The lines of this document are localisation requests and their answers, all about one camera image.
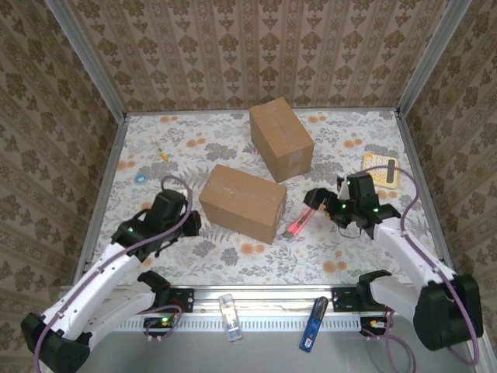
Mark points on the floral tablecloth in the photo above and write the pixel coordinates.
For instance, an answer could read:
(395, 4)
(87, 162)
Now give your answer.
(272, 272)

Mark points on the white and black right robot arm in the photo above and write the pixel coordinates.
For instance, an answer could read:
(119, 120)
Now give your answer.
(404, 248)

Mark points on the brown cardboard box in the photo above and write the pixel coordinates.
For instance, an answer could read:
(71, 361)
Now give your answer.
(240, 202)
(283, 140)

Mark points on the small black controller board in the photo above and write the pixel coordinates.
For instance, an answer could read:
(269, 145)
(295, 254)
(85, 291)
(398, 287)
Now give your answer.
(369, 324)
(155, 321)

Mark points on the small blue round cap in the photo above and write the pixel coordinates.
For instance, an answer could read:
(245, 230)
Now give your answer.
(141, 178)

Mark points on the grey metal panel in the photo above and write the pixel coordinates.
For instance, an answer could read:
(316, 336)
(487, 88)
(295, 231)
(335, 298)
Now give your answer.
(194, 357)

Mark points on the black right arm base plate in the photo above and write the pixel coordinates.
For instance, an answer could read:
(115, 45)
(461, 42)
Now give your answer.
(341, 301)

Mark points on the slanted aluminium frame post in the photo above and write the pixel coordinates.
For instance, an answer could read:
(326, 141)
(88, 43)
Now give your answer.
(427, 58)
(89, 58)

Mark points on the yellow calculator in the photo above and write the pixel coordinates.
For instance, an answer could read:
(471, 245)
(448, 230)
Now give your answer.
(376, 160)

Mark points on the long aluminium mounting rail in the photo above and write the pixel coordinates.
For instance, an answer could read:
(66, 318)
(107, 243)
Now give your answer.
(272, 299)

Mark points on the aluminium table side rail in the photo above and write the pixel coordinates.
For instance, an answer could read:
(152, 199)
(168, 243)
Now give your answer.
(104, 194)
(426, 194)

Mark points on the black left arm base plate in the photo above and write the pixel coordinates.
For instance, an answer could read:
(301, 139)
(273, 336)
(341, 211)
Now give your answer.
(188, 299)

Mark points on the pink utility knife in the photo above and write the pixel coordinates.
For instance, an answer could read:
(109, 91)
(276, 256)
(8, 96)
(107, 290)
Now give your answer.
(297, 227)

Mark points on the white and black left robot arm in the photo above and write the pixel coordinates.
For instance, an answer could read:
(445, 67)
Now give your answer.
(97, 279)

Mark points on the clear plastic case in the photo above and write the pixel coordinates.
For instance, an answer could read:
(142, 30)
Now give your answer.
(231, 316)

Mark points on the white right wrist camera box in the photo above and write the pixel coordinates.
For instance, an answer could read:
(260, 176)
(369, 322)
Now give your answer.
(341, 188)

